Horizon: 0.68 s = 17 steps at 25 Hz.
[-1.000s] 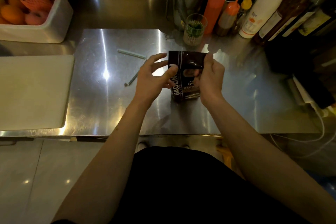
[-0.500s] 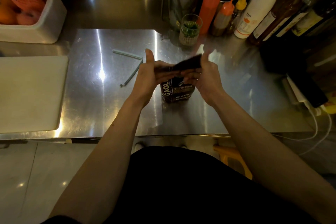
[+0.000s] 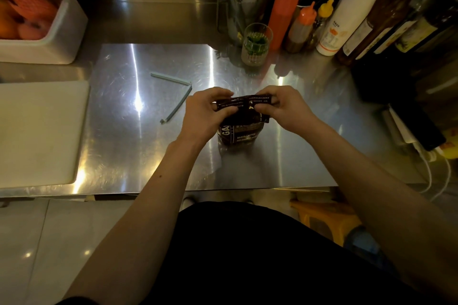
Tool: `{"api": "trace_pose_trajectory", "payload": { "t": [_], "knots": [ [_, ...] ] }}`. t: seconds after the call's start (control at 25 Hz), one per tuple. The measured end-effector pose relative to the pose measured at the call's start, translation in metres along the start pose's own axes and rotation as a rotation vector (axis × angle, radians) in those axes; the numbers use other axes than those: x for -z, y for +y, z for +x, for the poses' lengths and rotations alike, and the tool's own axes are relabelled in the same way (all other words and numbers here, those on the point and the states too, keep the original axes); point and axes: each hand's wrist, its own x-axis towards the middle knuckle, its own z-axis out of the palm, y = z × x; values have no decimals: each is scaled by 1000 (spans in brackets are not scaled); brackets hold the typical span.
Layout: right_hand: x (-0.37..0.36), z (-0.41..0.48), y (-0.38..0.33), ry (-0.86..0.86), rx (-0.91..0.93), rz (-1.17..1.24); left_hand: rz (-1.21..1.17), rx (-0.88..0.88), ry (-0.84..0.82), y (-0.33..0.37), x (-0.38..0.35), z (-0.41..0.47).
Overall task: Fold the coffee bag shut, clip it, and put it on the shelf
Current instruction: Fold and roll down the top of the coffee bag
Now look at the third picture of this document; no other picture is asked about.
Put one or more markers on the person's black shirt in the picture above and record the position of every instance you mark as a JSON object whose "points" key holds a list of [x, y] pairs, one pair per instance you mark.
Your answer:
{"points": [[257, 262]]}

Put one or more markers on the black appliance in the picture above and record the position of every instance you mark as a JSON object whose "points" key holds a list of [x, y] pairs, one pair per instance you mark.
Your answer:
{"points": [[400, 101]]}

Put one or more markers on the oranges in orange net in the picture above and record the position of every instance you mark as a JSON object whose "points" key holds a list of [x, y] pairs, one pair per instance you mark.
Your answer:
{"points": [[25, 8]]}

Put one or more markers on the small orange-capped sauce bottle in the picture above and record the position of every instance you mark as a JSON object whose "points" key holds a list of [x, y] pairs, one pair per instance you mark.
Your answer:
{"points": [[300, 31]]}

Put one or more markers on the white cutting board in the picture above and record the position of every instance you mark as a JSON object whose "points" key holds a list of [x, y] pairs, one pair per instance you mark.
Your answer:
{"points": [[39, 133]]}

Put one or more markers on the white plastic tub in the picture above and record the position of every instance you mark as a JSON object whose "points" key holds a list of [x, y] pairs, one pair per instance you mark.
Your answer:
{"points": [[60, 40]]}

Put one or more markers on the pale blue bag sealing clip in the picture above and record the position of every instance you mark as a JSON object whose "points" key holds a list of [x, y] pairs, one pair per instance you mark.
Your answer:
{"points": [[179, 101]]}

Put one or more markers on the clear utensil holder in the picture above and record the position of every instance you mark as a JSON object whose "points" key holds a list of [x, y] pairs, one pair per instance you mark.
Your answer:
{"points": [[229, 18]]}

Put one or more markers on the person's right thumb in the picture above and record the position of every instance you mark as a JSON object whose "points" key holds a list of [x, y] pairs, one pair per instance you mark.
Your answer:
{"points": [[264, 108]]}

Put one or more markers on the metal tongs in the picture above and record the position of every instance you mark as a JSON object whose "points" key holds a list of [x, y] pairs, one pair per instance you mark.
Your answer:
{"points": [[232, 4]]}

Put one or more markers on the person's left thumb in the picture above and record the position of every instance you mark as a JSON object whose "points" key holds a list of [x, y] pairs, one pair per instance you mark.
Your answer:
{"points": [[226, 112]]}

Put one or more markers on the white plastic syrup bottle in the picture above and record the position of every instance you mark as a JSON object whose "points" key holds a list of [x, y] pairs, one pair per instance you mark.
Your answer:
{"points": [[349, 11]]}

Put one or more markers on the glass cup with green insert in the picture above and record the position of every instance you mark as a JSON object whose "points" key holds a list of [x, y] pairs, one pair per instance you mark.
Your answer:
{"points": [[256, 45]]}

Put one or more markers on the small yellow-capped sauce bottle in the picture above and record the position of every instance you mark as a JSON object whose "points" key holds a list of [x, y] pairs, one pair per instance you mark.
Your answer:
{"points": [[321, 20]]}

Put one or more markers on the brown glass bottle white label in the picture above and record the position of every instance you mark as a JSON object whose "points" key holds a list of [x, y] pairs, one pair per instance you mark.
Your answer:
{"points": [[379, 18]]}

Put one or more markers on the red squeeze bottle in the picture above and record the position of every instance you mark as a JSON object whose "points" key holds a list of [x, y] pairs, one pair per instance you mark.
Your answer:
{"points": [[286, 4]]}

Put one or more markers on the dark glass bottle yellow label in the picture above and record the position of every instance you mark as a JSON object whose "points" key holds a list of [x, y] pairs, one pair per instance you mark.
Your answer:
{"points": [[429, 27]]}

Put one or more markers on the white power strip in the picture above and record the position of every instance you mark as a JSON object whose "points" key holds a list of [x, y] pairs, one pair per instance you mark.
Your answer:
{"points": [[404, 129]]}

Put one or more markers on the yellow object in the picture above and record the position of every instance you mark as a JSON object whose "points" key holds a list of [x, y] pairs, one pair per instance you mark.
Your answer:
{"points": [[451, 144]]}

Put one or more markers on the person's left hand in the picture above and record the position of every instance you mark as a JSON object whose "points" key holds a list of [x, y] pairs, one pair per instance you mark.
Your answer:
{"points": [[200, 119]]}

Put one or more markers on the yellow plastic stool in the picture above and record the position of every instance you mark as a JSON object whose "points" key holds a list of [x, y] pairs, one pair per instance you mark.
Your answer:
{"points": [[329, 219]]}

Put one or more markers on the dark brown coffee bag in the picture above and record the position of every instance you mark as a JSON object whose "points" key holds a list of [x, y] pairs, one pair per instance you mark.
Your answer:
{"points": [[241, 129]]}

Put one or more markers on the person's right hand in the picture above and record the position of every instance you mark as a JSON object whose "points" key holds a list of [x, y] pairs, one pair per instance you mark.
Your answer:
{"points": [[291, 111]]}

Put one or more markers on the person's right forearm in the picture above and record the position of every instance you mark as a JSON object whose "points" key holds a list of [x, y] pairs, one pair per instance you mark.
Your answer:
{"points": [[379, 190]]}

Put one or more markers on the person's left forearm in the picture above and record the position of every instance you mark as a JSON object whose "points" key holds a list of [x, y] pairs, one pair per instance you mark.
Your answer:
{"points": [[143, 215]]}

